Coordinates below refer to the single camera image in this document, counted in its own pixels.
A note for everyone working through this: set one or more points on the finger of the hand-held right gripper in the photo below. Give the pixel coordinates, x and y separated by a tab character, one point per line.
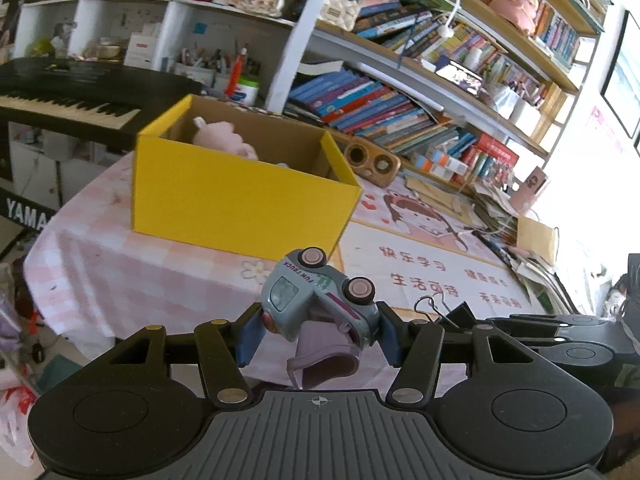
550	319
525	332

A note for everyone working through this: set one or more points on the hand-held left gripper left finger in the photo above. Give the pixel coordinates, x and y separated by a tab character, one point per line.
250	340

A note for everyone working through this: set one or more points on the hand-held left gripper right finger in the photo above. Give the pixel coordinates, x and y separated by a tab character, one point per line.
390	340

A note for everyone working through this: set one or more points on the black binder clip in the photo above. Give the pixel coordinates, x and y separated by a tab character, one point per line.
457	316

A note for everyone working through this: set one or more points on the grey blue toy truck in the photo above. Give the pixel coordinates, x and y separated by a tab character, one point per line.
320	300

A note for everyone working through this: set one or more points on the yellow cardboard box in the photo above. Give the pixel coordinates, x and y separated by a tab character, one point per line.
225	210

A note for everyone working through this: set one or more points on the pink pig plush toy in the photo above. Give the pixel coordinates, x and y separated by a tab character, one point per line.
220	137

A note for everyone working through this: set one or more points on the brown paper envelope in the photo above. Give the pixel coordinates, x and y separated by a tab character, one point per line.
537	240

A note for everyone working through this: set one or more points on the pile of papers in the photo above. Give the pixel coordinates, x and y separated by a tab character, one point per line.
500	210

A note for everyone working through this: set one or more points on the pink white small box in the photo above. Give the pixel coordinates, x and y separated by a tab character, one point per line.
530	185

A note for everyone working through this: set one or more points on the flat brown paper sheets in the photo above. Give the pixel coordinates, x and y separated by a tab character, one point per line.
435	190

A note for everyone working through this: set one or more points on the red books set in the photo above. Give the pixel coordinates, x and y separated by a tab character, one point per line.
495	157

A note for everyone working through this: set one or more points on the orange white small carton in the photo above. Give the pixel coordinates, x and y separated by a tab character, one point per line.
430	167
450	159

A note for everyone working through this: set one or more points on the wooden retro speaker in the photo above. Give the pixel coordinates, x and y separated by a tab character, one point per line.
372	160

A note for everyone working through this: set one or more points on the teal cloth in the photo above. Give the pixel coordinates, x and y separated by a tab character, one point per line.
60	375

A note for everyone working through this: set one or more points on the white storage cup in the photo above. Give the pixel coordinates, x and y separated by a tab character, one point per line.
507	104
527	117

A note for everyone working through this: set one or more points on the row of blue leaning books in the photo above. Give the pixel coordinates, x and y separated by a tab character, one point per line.
360	105

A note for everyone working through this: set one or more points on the black framed picture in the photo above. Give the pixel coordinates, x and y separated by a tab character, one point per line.
625	90

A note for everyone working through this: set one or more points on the white tub green lid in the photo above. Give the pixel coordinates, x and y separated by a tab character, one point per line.
247	94

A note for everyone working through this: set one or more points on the white red plastic bag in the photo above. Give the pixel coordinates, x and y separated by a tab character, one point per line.
17	425

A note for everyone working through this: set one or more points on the smartphone with lit screen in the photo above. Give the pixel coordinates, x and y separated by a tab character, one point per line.
460	77

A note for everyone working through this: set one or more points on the black keyboard stand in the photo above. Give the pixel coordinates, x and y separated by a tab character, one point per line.
25	212

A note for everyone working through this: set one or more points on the red white glue bottle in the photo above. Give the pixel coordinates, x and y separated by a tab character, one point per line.
236	77

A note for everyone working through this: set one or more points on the white pen holder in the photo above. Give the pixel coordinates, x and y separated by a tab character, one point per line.
195	75

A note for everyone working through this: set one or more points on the bunch of pens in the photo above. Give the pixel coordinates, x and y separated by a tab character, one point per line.
210	60

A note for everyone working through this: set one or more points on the white red carton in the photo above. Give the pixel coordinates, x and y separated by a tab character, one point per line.
141	51

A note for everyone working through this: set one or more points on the white wooden bookshelf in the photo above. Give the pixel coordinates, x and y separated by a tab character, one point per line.
301	35

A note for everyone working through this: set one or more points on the row of colourful thin books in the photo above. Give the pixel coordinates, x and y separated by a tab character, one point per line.
425	30

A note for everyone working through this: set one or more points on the black electronic piano keyboard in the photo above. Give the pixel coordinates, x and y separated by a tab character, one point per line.
75	80

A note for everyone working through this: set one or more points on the pink round plush bag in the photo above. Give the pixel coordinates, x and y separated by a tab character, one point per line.
515	7

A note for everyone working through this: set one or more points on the small beige bowl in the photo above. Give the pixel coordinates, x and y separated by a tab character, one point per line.
108	52

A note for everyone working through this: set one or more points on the white quilted handbag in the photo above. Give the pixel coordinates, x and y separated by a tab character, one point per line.
341	10

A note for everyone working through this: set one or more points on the white cabinet shelf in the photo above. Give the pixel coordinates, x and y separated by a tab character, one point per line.
90	15

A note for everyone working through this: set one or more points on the pink wall poster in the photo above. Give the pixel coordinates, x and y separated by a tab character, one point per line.
605	130

